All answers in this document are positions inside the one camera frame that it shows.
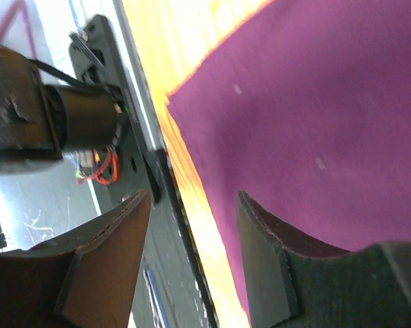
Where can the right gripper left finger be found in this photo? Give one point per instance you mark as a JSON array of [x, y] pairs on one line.
[[83, 278]]

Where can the purple surgical wrap cloth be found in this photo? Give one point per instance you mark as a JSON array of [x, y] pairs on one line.
[[307, 108]]

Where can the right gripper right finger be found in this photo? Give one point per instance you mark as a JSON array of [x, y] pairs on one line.
[[295, 280]]

